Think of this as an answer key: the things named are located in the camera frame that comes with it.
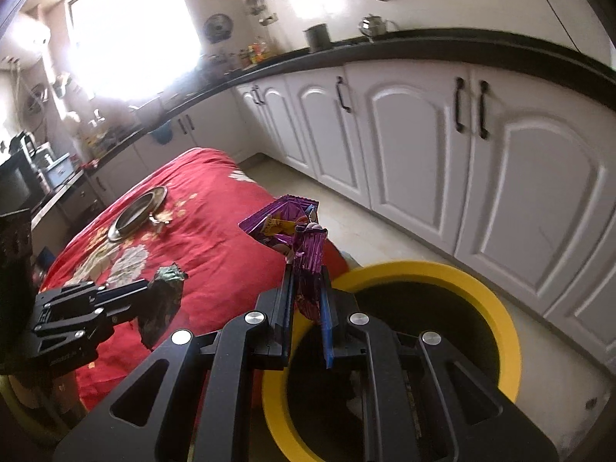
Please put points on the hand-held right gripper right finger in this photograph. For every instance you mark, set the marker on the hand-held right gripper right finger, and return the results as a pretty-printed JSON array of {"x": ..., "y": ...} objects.
[{"x": 327, "y": 327}]

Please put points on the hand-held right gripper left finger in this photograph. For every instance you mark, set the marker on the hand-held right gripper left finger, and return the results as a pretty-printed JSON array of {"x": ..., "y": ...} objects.
[{"x": 288, "y": 308}]

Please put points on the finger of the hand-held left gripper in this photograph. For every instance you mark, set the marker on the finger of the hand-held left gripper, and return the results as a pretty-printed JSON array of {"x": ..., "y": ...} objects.
[
  {"x": 72, "y": 346},
  {"x": 120, "y": 293}
]

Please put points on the dark green foil wrapper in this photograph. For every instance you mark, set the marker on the dark green foil wrapper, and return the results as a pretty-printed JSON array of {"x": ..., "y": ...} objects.
[{"x": 161, "y": 313}]

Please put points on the purple snack wrapper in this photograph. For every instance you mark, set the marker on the purple snack wrapper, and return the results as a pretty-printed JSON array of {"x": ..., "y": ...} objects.
[{"x": 293, "y": 231}]

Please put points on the yellow-rimmed black trash bin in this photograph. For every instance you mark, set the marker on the yellow-rimmed black trash bin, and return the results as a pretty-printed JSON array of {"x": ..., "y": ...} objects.
[{"x": 495, "y": 327}]

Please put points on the round metal plate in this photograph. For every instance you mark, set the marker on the round metal plate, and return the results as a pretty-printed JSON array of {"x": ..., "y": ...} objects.
[{"x": 137, "y": 214}]

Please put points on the red floral blanket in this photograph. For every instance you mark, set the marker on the red floral blanket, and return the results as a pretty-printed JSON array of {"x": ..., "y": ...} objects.
[{"x": 216, "y": 250}]

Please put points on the black microwave oven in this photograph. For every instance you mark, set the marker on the black microwave oven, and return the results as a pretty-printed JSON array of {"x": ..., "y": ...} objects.
[{"x": 14, "y": 183}]

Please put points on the blue and white box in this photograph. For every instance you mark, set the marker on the blue and white box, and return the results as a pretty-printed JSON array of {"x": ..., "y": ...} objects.
[{"x": 60, "y": 169}]

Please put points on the blue hanging bag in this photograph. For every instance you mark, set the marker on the blue hanging bag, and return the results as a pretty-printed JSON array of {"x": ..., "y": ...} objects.
[{"x": 162, "y": 134}]

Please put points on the white kitchen cabinets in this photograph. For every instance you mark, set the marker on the white kitchen cabinets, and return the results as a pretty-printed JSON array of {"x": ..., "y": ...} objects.
[{"x": 414, "y": 154}]

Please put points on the row of jars and bottles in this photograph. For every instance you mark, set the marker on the row of jars and bottles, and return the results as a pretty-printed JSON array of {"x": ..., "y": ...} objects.
[{"x": 255, "y": 53}]

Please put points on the kitchen window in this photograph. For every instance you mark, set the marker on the kitchen window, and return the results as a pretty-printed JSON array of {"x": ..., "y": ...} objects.
[{"x": 130, "y": 29}]

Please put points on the dark metal canister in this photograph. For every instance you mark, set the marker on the dark metal canister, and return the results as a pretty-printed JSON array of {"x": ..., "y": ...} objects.
[{"x": 317, "y": 38}]

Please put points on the steel teapot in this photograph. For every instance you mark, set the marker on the steel teapot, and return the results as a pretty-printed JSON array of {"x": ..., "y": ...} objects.
[{"x": 375, "y": 25}]

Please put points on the black kitchen countertop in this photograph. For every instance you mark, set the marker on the black kitchen countertop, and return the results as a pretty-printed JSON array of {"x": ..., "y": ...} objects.
[{"x": 433, "y": 43}]

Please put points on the round wall fan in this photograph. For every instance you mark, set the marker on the round wall fan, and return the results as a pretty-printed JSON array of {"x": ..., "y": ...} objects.
[{"x": 219, "y": 27}]

